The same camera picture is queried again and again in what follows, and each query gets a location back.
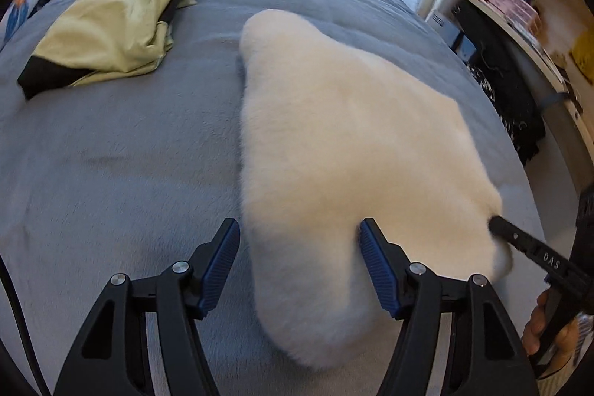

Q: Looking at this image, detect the white and blue box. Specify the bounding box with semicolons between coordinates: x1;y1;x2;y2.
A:
427;6;479;63

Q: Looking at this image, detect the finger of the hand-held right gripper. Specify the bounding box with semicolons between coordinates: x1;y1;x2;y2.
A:
489;215;581;285

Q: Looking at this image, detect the folded blue floral blanket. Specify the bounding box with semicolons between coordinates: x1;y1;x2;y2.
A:
0;0;59;49

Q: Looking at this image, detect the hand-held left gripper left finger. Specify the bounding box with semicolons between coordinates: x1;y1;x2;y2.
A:
53;217;242;396

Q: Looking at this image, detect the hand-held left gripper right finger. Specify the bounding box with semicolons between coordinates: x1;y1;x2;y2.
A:
358;217;541;396

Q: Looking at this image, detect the white fluffy cardigan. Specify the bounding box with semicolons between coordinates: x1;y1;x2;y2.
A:
238;7;513;371

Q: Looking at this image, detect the person's right hand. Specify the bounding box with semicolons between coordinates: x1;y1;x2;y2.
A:
522;288;583;362

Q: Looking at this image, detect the black patterned garment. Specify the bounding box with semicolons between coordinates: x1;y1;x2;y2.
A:
457;0;546;167

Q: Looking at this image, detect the black cable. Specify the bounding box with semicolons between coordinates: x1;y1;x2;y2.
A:
0;254;49;396

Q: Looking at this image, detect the yellow-green shirt with black trim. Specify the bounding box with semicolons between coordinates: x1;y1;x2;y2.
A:
17;0;207;100

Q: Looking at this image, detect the blue-grey bed blanket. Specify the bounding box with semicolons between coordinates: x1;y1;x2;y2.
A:
0;0;548;396

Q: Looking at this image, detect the yellow packet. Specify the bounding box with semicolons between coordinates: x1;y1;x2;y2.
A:
570;36;594;72

